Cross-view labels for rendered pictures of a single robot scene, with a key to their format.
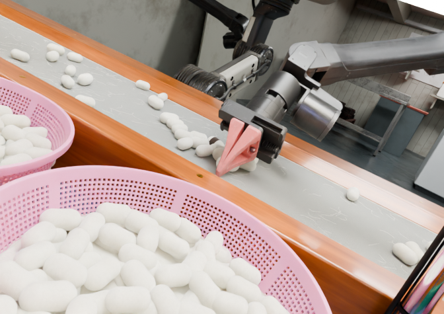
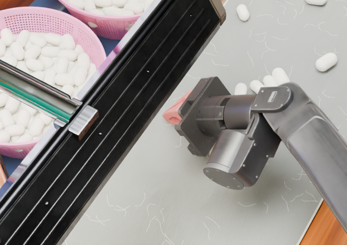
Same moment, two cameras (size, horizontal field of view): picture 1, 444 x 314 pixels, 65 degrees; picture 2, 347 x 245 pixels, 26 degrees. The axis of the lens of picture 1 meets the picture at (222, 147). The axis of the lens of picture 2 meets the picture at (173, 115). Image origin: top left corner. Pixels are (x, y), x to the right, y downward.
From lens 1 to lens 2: 115 cm
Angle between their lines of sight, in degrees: 83
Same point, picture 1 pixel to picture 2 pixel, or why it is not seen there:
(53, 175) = (75, 22)
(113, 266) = (34, 65)
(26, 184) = (62, 16)
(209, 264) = not seen: hidden behind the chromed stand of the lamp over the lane
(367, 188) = not seen: outside the picture
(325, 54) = (289, 118)
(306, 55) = (273, 99)
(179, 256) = not seen: hidden behind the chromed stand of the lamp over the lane
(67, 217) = (64, 42)
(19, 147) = (127, 6)
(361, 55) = (317, 161)
